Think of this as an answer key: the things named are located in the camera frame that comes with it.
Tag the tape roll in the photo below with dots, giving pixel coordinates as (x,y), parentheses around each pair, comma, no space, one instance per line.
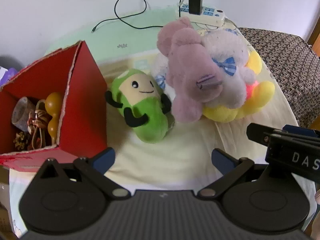
(20,112)

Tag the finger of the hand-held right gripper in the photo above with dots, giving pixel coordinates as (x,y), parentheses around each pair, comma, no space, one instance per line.
(300,129)
(257,132)

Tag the yellow gourd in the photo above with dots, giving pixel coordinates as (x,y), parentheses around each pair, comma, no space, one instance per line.
(53,100)

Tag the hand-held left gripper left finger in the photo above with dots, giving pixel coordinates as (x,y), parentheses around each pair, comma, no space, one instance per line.
(103,158)

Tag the pink plush toy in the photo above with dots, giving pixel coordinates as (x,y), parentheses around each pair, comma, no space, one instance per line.
(185,55)

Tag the wooden door frame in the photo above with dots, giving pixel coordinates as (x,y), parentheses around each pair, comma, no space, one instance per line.
(315,42)

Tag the purple tissue pack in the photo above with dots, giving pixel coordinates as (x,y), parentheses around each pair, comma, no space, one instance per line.
(8,76)

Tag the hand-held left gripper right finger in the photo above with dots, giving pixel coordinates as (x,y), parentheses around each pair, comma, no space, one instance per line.
(221,158)

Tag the white power strip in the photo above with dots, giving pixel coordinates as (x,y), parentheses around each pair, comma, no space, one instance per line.
(212,17)

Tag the person's right hand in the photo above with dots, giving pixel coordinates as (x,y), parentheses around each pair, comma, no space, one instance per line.
(318,197)

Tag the green plush toy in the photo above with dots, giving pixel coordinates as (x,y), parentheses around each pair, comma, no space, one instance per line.
(147,115)

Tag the brown patterned chair cushion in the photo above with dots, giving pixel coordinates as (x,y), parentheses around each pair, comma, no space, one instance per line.
(287,60)

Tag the pine cone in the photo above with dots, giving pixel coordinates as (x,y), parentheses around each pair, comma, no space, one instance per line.
(21,141)

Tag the yellow tiger plush toy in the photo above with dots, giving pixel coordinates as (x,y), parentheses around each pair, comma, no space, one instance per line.
(265,90)

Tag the red cardboard box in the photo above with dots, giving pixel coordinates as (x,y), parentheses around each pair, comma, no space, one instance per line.
(85,105)

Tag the large white plush toy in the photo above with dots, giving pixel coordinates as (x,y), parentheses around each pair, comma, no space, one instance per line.
(225,47)

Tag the black charger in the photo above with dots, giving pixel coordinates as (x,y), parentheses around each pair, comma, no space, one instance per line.
(195,3)

